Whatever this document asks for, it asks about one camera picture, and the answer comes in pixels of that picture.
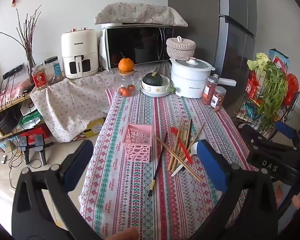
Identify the grey refrigerator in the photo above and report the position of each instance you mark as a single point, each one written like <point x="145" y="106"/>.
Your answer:
<point x="202" y="17"/>

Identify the glass jar with wooden lid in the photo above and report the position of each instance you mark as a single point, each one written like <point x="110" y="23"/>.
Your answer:
<point x="126" y="81"/>

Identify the black power strip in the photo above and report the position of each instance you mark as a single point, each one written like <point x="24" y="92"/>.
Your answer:
<point x="13" y="71"/>

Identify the black box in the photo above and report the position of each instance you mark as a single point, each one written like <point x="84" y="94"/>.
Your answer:
<point x="7" y="122"/>

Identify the leafy green vegetable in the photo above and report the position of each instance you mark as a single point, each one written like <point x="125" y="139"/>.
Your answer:
<point x="275" y="87"/>

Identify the plastic jar of dried slices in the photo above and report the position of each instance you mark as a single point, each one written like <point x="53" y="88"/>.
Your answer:
<point x="218" y="100"/>

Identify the red box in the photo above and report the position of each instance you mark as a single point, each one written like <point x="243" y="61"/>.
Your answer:
<point x="37" y="131"/>

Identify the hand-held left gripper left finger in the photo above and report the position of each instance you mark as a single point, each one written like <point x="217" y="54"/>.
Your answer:
<point x="77" y="165"/>

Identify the pink cloth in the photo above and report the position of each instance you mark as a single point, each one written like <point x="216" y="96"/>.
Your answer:
<point x="15" y="90"/>

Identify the pink perforated plastic basket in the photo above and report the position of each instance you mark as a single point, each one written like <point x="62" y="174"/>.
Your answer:
<point x="137" y="152"/>

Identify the red snack packets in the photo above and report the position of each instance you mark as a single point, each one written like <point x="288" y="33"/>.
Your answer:
<point x="251" y="87"/>

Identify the red chopsticks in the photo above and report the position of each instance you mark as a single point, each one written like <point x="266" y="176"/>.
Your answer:
<point x="182" y="146"/>

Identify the dark green squash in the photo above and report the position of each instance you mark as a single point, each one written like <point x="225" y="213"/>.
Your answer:
<point x="152" y="80"/>

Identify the red plastic bag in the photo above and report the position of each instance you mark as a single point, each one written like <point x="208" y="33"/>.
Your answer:
<point x="292" y="87"/>

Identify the small orange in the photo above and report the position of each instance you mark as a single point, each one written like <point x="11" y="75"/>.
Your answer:
<point x="132" y="88"/>
<point x="126" y="91"/>

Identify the white plastic spoon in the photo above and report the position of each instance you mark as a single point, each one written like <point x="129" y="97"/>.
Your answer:
<point x="195" y="148"/>

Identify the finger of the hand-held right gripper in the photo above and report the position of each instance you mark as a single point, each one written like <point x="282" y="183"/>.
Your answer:
<point x="286" y="130"/>
<point x="265" y="143"/>

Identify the pile of wooden chopsticks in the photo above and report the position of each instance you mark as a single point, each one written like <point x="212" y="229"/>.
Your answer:
<point x="173" y="158"/>

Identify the person's left hand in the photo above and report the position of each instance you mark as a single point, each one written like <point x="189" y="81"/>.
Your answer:
<point x="125" y="233"/>

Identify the yellow cardboard box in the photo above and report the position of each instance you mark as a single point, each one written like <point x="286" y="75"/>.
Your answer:
<point x="95" y="127"/>

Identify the red-labelled jar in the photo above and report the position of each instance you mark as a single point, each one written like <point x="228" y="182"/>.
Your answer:
<point x="40" y="80"/>

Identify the white plate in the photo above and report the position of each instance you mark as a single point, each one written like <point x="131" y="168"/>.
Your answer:
<point x="152" y="95"/>

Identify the green printed bag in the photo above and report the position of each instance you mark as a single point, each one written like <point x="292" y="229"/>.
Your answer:
<point x="30" y="118"/>

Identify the white microwave oven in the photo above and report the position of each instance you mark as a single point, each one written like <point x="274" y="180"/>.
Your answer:
<point x="135" y="42"/>

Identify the glass vase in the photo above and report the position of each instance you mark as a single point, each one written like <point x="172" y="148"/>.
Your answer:
<point x="31" y="63"/>

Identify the woven lidded basket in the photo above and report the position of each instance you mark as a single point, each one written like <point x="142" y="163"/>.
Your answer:
<point x="181" y="50"/>

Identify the plastic jar of red dried fruit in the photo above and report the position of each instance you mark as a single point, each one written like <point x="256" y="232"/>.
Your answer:
<point x="210" y="92"/>

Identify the small-floral white cloth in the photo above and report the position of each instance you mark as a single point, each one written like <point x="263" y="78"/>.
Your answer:
<point x="72" y="100"/>

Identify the dry twig bundle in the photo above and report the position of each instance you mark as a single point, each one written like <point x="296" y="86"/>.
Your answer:
<point x="29" y="47"/>

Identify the person's right hand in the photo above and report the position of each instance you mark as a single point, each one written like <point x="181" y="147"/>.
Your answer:
<point x="297" y="200"/>

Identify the white electric pot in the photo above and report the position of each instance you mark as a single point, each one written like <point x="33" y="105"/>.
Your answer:
<point x="187" y="80"/>

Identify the clear jar with black lid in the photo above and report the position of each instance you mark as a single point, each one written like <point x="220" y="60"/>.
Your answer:
<point x="53" y="70"/>

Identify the floral microwave cover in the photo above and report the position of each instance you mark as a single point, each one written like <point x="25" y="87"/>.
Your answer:
<point x="137" y="12"/>

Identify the large orange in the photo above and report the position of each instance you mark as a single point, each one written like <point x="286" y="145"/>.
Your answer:
<point x="126" y="65"/>

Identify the patterned red green tablecloth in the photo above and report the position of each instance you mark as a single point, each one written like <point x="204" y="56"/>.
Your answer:
<point x="130" y="200"/>

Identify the pale green cabbage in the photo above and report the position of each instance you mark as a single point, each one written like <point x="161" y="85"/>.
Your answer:
<point x="258" y="60"/>

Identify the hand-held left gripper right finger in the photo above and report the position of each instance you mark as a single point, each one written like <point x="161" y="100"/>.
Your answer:
<point x="212" y="165"/>

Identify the grey handheld device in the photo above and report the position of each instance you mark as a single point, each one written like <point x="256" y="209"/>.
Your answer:
<point x="39" y="140"/>
<point x="23" y="141"/>

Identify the small white device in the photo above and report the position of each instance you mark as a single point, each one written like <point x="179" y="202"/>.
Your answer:
<point x="4" y="159"/>

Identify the white air fryer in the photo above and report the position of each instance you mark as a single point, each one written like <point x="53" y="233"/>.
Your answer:
<point x="77" y="45"/>

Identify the blue printed box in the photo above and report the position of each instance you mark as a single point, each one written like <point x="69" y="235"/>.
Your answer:
<point x="280" y="60"/>

